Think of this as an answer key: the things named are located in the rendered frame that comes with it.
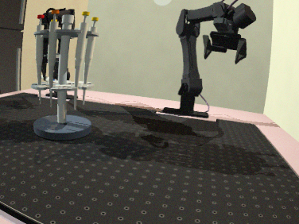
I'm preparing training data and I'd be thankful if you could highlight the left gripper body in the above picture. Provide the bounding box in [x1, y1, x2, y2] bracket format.
[210, 21, 247, 52]

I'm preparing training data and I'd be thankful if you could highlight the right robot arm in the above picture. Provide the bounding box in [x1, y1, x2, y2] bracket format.
[41, 9, 75, 100]

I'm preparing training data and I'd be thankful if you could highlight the white pipette with yellow button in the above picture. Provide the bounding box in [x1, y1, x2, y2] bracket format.
[74, 11, 90, 110]
[83, 17, 99, 105]

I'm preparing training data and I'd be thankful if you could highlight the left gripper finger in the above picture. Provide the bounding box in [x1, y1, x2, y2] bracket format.
[203, 35, 212, 60]
[235, 39, 247, 64]

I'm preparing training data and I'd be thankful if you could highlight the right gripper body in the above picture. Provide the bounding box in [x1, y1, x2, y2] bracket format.
[42, 43, 60, 63]

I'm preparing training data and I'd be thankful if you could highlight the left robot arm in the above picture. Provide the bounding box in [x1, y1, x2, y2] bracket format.
[162, 2, 256, 118]

